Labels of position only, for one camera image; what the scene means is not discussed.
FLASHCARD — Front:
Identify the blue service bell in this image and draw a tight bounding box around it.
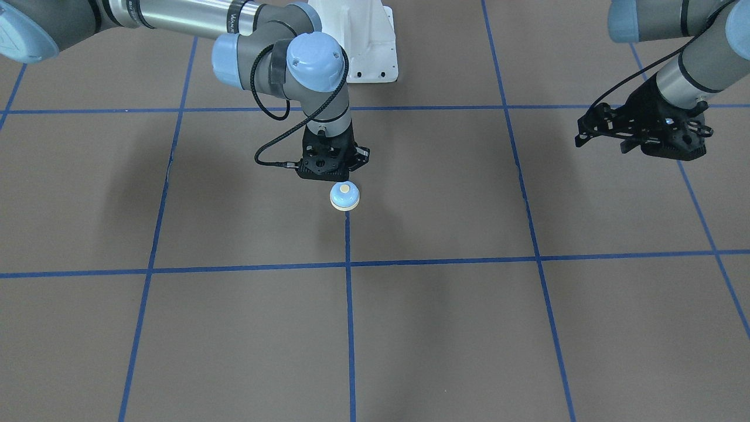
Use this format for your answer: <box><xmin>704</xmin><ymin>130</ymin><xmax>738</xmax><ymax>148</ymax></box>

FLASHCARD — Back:
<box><xmin>329</xmin><ymin>180</ymin><xmax>360</xmax><ymax>212</ymax></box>

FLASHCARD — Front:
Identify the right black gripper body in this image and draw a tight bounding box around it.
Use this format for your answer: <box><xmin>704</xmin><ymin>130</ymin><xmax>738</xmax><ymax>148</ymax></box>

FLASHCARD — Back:
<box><xmin>302</xmin><ymin>124</ymin><xmax>356</xmax><ymax>159</ymax></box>

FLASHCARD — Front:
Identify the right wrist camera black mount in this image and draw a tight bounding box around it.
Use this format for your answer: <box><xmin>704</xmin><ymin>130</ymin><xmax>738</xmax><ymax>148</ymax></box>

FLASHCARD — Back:
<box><xmin>295</xmin><ymin>144</ymin><xmax>370</xmax><ymax>182</ymax></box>

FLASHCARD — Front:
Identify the white pedestal column base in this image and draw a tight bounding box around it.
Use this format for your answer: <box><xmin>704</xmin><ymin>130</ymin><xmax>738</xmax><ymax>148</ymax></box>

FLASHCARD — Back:
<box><xmin>308</xmin><ymin>1</ymin><xmax>399</xmax><ymax>84</ymax></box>

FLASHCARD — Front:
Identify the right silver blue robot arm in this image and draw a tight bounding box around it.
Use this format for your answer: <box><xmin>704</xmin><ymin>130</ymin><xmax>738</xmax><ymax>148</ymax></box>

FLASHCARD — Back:
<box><xmin>2</xmin><ymin>1</ymin><xmax>369</xmax><ymax>176</ymax></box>

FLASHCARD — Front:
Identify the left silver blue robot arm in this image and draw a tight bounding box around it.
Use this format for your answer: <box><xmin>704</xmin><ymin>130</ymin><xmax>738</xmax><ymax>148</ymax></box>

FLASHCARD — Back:
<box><xmin>608</xmin><ymin>1</ymin><xmax>748</xmax><ymax>153</ymax></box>

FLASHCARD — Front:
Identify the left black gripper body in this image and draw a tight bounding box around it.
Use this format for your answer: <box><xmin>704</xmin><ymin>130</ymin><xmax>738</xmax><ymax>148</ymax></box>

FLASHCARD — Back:
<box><xmin>622</xmin><ymin>76</ymin><xmax>709</xmax><ymax>147</ymax></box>

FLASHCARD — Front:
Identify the brown paper table cover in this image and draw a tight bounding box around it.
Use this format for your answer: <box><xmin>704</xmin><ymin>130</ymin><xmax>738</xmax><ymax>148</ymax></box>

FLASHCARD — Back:
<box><xmin>1</xmin><ymin>1</ymin><xmax>749</xmax><ymax>421</ymax></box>

